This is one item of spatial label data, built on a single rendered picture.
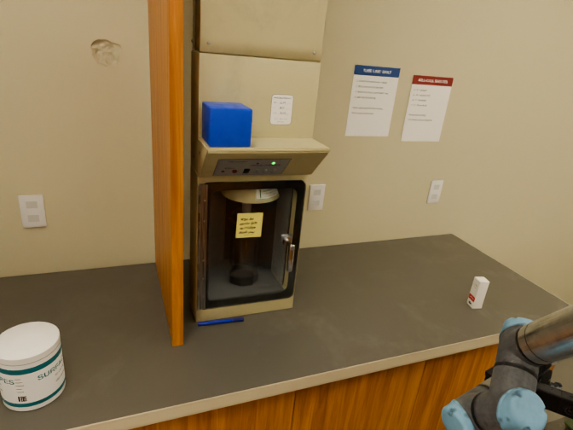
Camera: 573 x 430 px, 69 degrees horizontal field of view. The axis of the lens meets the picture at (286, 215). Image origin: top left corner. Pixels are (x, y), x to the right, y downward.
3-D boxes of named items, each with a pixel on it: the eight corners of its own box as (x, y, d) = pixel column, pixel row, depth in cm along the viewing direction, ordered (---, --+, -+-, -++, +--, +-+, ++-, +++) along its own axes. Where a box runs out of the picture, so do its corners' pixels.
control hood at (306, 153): (196, 174, 110) (197, 136, 106) (309, 171, 122) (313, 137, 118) (205, 189, 100) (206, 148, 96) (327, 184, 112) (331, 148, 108)
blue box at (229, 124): (201, 137, 106) (201, 101, 102) (240, 137, 109) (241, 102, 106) (209, 147, 97) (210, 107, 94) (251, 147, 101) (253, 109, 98)
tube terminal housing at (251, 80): (182, 280, 149) (182, 47, 120) (268, 270, 161) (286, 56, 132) (194, 322, 128) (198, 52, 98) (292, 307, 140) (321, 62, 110)
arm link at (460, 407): (478, 448, 78) (450, 445, 85) (517, 421, 83) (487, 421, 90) (456, 405, 80) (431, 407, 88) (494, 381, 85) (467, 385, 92)
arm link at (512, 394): (519, 361, 76) (478, 368, 85) (508, 422, 70) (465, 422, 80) (556, 383, 76) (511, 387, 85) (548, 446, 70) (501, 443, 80)
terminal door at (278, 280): (198, 309, 126) (200, 182, 111) (292, 296, 137) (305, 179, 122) (199, 310, 125) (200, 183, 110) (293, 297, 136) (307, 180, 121)
